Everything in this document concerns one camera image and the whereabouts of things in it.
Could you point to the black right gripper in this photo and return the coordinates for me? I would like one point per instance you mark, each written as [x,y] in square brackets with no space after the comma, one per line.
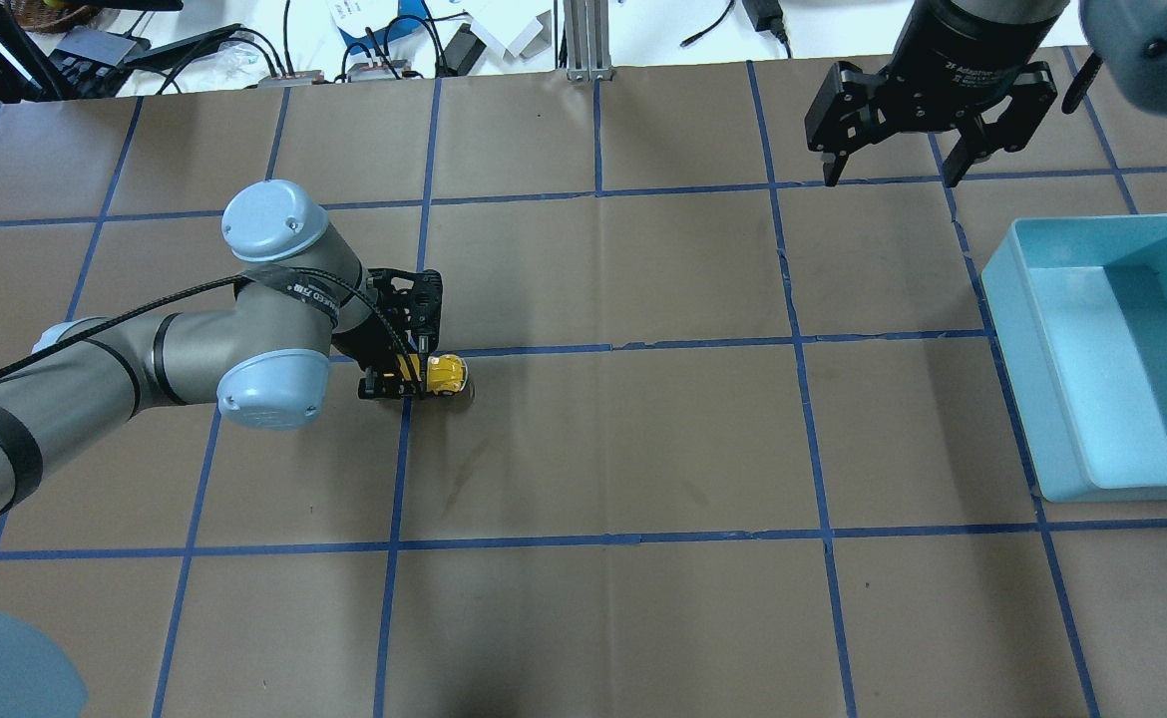
[963,45]

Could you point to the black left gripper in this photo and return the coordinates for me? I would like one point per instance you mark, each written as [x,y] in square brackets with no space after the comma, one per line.
[387,384]

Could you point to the yellow toy beetle car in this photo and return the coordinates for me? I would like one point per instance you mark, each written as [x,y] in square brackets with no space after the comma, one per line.
[440,375]

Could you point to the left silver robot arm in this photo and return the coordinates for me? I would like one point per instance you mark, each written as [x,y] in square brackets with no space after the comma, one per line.
[256,344]

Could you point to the black power adapter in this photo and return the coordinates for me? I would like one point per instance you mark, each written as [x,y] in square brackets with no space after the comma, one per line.
[765,16]

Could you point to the light blue plastic bin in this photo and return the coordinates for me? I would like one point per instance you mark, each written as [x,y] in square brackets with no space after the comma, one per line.
[1079,305]

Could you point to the upper orange usb adapter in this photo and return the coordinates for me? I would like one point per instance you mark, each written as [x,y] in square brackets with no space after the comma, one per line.
[369,72]

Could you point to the orange usb adapter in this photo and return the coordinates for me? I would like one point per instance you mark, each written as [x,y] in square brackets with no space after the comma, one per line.
[300,78]
[369,72]

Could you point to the lower orange usb adapter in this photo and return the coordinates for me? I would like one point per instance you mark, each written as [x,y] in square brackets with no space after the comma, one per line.
[300,78]

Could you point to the blue white cardboard box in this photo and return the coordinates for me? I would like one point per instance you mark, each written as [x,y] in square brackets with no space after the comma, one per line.
[374,25]

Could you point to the white paper box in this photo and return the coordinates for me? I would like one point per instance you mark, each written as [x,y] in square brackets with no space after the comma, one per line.
[523,29]

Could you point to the grey usb hub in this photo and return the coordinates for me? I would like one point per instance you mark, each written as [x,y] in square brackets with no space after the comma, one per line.
[105,48]

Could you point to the aluminium frame post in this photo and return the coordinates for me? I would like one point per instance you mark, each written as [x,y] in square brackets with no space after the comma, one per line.
[587,41]

